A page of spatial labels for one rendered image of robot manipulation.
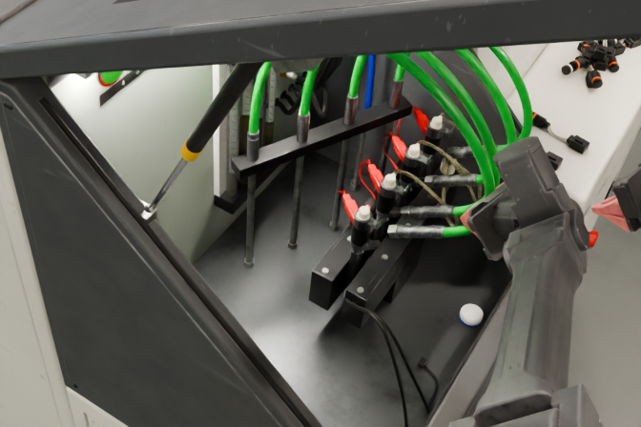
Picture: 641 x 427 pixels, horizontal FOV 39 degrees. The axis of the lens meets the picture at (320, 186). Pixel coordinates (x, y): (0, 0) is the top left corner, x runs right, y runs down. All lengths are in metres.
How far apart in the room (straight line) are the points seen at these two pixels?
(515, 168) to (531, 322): 0.27
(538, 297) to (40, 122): 0.55
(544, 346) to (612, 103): 1.12
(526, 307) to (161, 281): 0.44
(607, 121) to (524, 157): 0.78
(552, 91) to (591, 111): 0.09
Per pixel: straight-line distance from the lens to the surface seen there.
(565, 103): 1.81
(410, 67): 1.12
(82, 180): 1.04
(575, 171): 1.68
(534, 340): 0.78
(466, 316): 1.58
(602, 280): 2.85
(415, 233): 1.29
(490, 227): 1.14
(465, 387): 1.38
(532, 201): 1.04
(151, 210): 1.05
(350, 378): 1.50
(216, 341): 1.10
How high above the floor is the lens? 2.11
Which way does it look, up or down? 47 degrees down
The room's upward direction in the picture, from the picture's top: 7 degrees clockwise
